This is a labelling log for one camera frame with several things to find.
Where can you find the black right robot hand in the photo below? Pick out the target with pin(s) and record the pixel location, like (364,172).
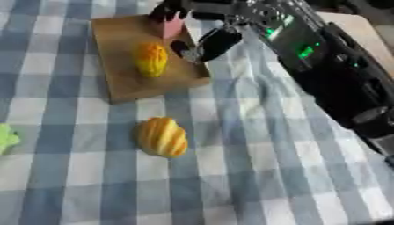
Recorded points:
(219,41)

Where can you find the pink block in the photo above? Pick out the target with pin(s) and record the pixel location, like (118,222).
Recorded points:
(171,29)

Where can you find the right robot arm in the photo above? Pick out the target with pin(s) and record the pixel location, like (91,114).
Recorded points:
(328,64)

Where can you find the tan cardboard box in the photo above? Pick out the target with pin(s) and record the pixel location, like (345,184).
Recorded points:
(120,58)

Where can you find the yellow orange toy fruit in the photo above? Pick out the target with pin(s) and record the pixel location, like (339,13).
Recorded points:
(151,60)

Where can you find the yellow striped toy fruit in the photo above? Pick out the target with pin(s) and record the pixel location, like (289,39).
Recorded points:
(161,137)

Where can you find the green toy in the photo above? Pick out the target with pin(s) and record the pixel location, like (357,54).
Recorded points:
(7,139)

